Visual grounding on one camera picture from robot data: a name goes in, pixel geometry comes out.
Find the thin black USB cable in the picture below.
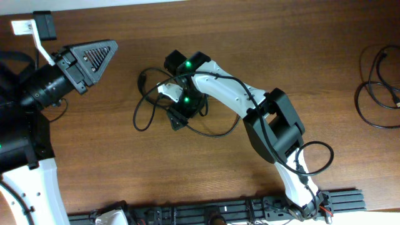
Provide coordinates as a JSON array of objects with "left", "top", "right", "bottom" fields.
[{"left": 354, "top": 43, "right": 400, "bottom": 130}]

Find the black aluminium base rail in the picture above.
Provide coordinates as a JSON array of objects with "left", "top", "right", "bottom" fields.
[{"left": 68, "top": 189, "right": 366, "bottom": 224}]

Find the camera cable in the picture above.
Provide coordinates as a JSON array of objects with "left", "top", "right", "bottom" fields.
[
  {"left": 132, "top": 71, "right": 335, "bottom": 194},
  {"left": 0, "top": 181, "right": 35, "bottom": 225}
]

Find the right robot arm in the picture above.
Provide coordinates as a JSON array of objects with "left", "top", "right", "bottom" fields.
[{"left": 158, "top": 50, "right": 322, "bottom": 220}]

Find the thick black USB cable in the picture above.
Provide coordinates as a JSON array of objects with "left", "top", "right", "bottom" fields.
[{"left": 132, "top": 67, "right": 241, "bottom": 138}]

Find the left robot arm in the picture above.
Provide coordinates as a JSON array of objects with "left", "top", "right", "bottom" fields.
[{"left": 1, "top": 39, "right": 118, "bottom": 224}]

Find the left camera cable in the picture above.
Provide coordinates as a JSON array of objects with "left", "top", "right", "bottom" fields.
[{"left": 0, "top": 181, "right": 35, "bottom": 225}]

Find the right camera cable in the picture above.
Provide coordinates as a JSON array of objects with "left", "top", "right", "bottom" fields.
[{"left": 132, "top": 71, "right": 335, "bottom": 194}]

